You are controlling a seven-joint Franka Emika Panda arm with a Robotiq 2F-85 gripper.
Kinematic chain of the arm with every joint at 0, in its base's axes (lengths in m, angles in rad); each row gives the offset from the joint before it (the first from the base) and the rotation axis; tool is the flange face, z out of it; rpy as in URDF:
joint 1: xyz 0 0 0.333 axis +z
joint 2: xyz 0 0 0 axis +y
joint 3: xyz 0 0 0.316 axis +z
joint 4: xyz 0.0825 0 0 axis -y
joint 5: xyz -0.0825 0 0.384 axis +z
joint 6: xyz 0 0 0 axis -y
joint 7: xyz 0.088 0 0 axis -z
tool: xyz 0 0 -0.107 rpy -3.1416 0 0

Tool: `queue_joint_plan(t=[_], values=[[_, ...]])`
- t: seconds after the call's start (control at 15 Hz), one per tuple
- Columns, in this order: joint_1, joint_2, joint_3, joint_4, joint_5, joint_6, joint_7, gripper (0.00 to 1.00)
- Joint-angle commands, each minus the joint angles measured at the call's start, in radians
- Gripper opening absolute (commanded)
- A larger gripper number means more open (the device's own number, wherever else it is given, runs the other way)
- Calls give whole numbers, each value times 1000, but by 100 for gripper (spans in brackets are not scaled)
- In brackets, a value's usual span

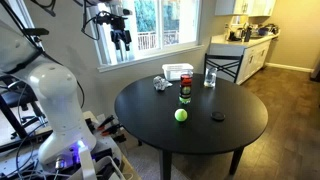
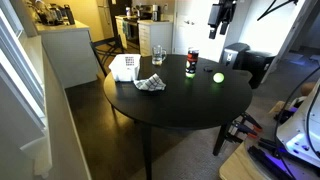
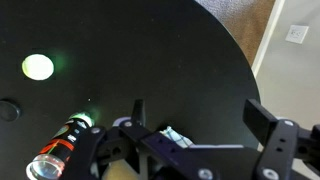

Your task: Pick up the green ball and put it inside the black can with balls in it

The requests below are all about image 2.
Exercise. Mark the white door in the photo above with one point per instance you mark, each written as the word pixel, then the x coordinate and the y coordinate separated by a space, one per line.
pixel 196 30

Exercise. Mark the green tennis ball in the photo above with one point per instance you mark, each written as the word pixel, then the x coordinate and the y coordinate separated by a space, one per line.
pixel 218 77

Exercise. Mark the black water bottle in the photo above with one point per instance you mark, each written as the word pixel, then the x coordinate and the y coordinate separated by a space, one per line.
pixel 69 15

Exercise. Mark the checkered dish cloth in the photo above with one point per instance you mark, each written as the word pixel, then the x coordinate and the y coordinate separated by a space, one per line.
pixel 150 83

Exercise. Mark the white kitchen island counter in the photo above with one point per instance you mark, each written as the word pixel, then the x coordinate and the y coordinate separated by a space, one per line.
pixel 68 53

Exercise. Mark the dark soda can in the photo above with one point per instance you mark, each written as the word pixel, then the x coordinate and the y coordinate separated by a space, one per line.
pixel 192 63

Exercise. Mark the coffee machine with glass jug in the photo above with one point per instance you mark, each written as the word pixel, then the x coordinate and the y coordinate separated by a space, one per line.
pixel 50 15

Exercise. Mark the round black table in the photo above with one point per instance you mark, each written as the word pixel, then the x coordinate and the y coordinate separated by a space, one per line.
pixel 180 103

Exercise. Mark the white window frame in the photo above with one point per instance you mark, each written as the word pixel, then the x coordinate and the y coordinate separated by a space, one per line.
pixel 20 76

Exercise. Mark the white kitchen cabinet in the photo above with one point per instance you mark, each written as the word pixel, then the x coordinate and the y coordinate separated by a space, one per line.
pixel 156 36

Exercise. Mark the black kitchen stove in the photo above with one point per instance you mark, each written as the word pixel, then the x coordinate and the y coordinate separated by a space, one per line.
pixel 132 31

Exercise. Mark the white tissue box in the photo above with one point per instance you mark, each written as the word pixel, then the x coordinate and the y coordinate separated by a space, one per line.
pixel 125 70

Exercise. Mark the silver coffee maker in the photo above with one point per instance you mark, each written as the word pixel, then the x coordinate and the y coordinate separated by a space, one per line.
pixel 155 12

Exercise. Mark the black orange clamp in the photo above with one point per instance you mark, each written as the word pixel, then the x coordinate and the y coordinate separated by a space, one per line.
pixel 243 129
pixel 251 120

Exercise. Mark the black metal rail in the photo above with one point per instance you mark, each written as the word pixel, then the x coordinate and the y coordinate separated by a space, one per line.
pixel 266 161

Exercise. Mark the dark wooden chair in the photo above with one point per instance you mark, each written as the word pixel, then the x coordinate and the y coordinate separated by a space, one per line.
pixel 107 46

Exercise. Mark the clear glass mug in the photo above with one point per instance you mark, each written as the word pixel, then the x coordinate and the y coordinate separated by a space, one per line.
pixel 157 55

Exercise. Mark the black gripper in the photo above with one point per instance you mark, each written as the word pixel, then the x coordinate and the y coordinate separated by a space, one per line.
pixel 228 9

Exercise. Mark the hanging teal towel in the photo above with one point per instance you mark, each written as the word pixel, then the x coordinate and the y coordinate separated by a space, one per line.
pixel 126 28

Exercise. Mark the light wooden board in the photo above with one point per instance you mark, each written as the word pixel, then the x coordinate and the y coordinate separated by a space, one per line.
pixel 238 166

